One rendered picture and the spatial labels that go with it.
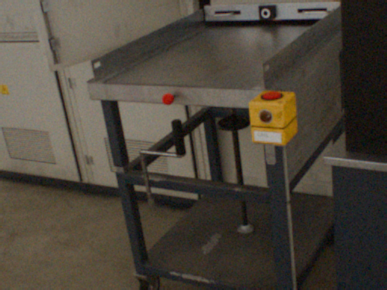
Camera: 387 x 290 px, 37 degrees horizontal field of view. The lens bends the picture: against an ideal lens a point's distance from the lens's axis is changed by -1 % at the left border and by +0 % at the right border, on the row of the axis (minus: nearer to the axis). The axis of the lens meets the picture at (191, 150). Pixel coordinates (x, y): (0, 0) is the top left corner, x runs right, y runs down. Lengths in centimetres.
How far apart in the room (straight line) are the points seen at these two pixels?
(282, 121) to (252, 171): 122
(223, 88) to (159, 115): 103
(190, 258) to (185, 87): 70
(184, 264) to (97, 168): 103
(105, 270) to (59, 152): 86
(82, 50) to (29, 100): 96
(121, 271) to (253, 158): 71
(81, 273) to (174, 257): 50
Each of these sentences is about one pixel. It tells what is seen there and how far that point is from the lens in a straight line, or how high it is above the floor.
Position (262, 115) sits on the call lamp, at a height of 88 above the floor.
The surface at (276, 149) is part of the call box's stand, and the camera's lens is 132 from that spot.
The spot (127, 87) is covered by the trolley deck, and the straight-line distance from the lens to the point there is 174.
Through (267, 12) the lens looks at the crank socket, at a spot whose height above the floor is 90.
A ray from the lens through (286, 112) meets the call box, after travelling 127.
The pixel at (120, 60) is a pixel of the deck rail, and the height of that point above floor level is 88.
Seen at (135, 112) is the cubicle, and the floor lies 47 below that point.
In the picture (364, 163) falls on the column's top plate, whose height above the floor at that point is 75.
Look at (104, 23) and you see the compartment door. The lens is 218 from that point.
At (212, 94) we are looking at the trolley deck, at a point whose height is 83.
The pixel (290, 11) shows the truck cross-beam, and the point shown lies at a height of 89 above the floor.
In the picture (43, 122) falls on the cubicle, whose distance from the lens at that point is 304.
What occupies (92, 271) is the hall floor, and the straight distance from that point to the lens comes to 243.
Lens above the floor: 132
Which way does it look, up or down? 23 degrees down
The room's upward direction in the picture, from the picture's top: 8 degrees counter-clockwise
